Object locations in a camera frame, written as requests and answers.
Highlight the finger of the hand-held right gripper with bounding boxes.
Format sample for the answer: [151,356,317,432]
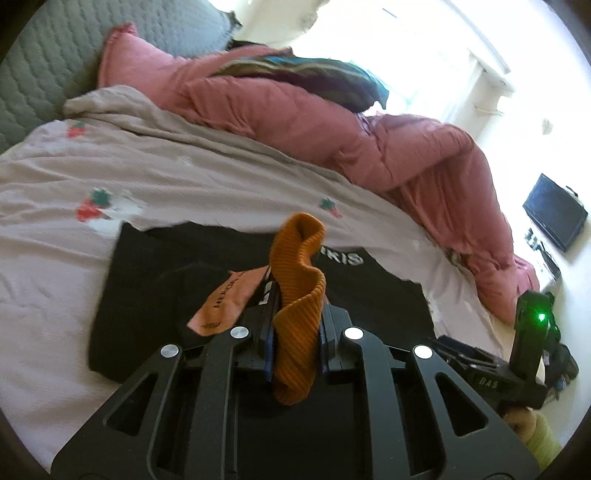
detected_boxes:
[427,336,508,372]

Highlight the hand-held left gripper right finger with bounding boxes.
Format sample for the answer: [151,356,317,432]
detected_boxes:
[318,302,541,480]

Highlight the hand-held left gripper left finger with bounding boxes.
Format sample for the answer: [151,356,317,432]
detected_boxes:
[51,265,282,480]

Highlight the orange ribbed knit garment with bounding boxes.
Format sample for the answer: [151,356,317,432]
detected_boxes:
[269,212,327,406]

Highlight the orange hang tag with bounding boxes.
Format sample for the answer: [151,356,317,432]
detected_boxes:
[187,268,269,337]

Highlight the black garment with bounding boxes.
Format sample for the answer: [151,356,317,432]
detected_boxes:
[88,222,437,384]

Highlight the person's right forearm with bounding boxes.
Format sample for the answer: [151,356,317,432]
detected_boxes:
[503,408,563,468]

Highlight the dark clothes pile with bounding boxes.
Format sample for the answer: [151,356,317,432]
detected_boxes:
[547,342,580,393]

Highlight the black flat screen television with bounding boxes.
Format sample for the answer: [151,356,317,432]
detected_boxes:
[523,174,589,254]

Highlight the strawberry print bed sheet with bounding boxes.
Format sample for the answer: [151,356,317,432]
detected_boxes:
[0,85,513,472]

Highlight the pink duvet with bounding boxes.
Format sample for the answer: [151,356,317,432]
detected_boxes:
[98,24,540,324]

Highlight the striped multicolour pillow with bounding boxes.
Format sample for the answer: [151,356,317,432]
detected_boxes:
[210,51,391,112]

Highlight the grey quilted headboard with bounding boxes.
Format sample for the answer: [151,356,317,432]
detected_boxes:
[0,0,241,155]

